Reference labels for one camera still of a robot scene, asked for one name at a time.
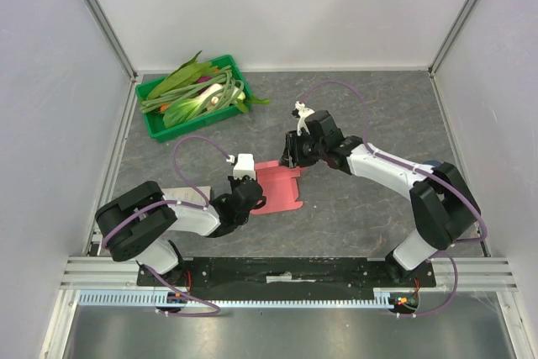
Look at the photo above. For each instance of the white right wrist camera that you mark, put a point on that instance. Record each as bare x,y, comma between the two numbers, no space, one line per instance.
301,112

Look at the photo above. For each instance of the green long beans bundle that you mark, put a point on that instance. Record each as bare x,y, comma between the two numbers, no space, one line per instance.
222,76

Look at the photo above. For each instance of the yellow masking tape roll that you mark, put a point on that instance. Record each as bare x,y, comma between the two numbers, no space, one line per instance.
433,163

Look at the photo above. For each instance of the pink paper box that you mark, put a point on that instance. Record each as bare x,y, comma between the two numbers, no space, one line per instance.
280,187

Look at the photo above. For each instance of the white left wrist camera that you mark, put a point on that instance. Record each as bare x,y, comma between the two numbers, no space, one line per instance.
243,166

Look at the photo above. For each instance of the white radish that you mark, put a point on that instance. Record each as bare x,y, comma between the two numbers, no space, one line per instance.
215,92

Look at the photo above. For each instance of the green leafy vegetable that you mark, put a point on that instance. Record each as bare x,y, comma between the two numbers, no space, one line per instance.
185,75

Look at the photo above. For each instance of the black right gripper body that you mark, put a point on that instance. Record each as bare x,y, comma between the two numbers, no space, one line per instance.
292,150

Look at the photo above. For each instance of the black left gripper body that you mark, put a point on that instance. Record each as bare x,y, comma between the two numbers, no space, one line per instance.
236,182

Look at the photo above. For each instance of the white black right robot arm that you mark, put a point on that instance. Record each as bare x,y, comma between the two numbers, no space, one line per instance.
442,204

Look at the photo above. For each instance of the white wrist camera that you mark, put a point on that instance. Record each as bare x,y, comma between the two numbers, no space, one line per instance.
301,112
243,166

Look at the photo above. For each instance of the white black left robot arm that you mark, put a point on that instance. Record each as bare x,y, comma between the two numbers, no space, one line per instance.
133,224

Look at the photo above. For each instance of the bok choy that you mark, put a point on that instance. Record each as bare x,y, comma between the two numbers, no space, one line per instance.
184,110

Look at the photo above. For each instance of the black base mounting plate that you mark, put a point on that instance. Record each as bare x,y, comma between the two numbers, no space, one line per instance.
212,272

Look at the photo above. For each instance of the blue white book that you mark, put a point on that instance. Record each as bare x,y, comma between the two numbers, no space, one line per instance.
184,194

